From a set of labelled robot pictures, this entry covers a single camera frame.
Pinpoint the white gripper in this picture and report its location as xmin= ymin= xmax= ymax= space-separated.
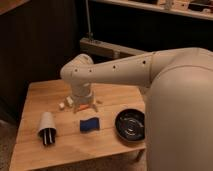
xmin=71 ymin=83 xmax=98 ymax=113

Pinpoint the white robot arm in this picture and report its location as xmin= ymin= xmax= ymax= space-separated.
xmin=60 ymin=48 xmax=213 ymax=171

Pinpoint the blue sponge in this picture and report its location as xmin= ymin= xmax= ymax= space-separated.
xmin=80 ymin=117 xmax=100 ymax=132

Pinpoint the wooden table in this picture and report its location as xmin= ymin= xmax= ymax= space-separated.
xmin=9 ymin=80 xmax=145 ymax=171

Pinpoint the white cup with black utensils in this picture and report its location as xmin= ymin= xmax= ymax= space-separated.
xmin=38 ymin=112 xmax=56 ymax=146

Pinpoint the black bowl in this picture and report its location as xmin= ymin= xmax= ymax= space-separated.
xmin=114 ymin=108 xmax=145 ymax=142

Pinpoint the long grey case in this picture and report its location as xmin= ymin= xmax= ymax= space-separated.
xmin=80 ymin=37 xmax=144 ymax=59

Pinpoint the metal pole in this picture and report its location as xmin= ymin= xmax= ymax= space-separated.
xmin=85 ymin=0 xmax=93 ymax=41

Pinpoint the wooden shelf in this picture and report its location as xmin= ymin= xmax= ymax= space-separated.
xmin=93 ymin=0 xmax=213 ymax=21

